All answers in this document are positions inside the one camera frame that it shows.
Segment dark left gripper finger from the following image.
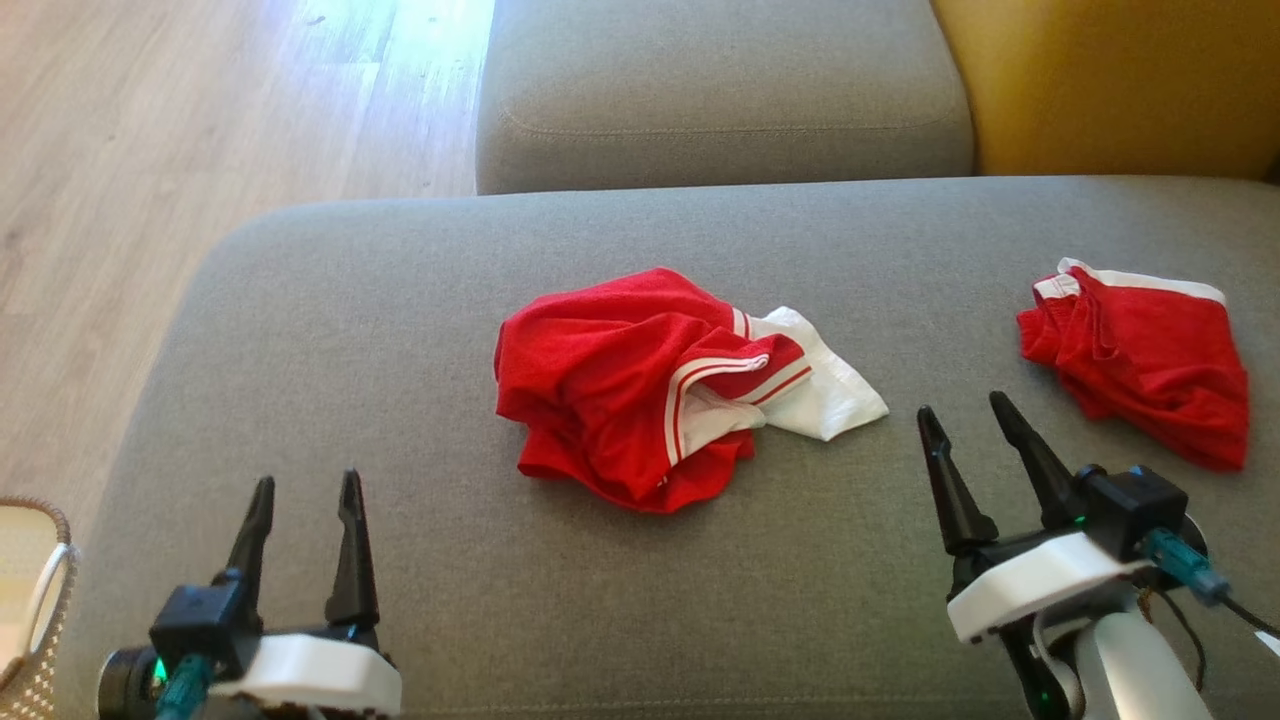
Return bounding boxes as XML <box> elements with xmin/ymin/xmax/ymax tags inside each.
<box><xmin>222</xmin><ymin>476</ymin><xmax>277</xmax><ymax>612</ymax></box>
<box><xmin>324</xmin><ymin>470</ymin><xmax>382</xmax><ymax>632</ymax></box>

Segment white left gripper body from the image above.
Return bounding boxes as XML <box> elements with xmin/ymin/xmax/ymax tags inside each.
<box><xmin>210</xmin><ymin>630</ymin><xmax>404</xmax><ymax>720</ymax></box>

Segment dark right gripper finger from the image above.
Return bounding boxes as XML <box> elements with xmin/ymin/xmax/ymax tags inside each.
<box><xmin>917</xmin><ymin>405</ymin><xmax>1000</xmax><ymax>556</ymax></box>
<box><xmin>990</xmin><ymin>390</ymin><xmax>1087</xmax><ymax>531</ymax></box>

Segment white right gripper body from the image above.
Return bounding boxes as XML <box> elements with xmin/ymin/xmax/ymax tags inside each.
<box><xmin>945</xmin><ymin>530</ymin><xmax>1152</xmax><ymax>645</ymax></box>

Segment red shorts with white waistband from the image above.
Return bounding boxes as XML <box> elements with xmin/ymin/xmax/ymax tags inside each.
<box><xmin>1017</xmin><ymin>258</ymin><xmax>1252</xmax><ymax>474</ymax></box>

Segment red garment with white stripes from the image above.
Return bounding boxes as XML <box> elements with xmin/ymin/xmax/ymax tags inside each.
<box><xmin>493</xmin><ymin>267</ymin><xmax>890</xmax><ymax>515</ymax></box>

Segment cream perforated laundry basket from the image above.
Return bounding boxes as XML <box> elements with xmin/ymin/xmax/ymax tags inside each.
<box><xmin>0</xmin><ymin>497</ymin><xmax>80</xmax><ymax>720</ymax></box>

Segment large yellow sofa backrest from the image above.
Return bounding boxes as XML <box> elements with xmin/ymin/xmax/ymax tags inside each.
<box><xmin>930</xmin><ymin>0</ymin><xmax>1280</xmax><ymax>184</ymax></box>

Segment large grey sofa seat cushion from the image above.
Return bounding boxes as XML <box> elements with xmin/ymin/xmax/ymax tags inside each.
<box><xmin>475</xmin><ymin>0</ymin><xmax>977</xmax><ymax>197</ymax></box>

